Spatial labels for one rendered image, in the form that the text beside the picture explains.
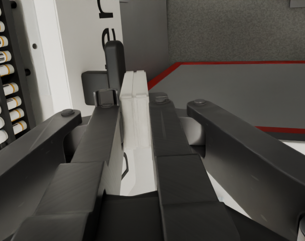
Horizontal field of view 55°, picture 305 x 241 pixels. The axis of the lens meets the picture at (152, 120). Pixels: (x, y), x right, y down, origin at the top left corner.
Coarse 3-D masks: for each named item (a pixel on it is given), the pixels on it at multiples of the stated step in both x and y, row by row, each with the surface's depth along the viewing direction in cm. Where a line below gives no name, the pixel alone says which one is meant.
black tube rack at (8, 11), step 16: (0, 0) 28; (0, 16) 28; (0, 32) 29; (0, 48) 30; (16, 48) 30; (0, 64) 30; (16, 64) 30; (16, 80) 30; (32, 112) 32; (32, 128) 32
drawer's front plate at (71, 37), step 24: (48, 0) 20; (72, 0) 22; (96, 0) 25; (48, 24) 21; (72, 24) 22; (96, 24) 25; (120, 24) 30; (48, 48) 21; (72, 48) 22; (96, 48) 26; (48, 72) 22; (72, 72) 22; (72, 96) 22; (120, 192) 32
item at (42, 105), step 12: (12, 12) 32; (24, 24) 32; (24, 36) 32; (24, 48) 33; (24, 60) 33; (36, 84) 34; (36, 96) 35; (48, 96) 34; (36, 108) 35; (48, 108) 35; (36, 120) 36
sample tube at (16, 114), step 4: (12, 112) 30; (16, 112) 31; (20, 112) 31; (12, 116) 30; (16, 116) 31; (20, 116) 31; (0, 120) 29; (12, 120) 30; (0, 124) 29; (4, 124) 29
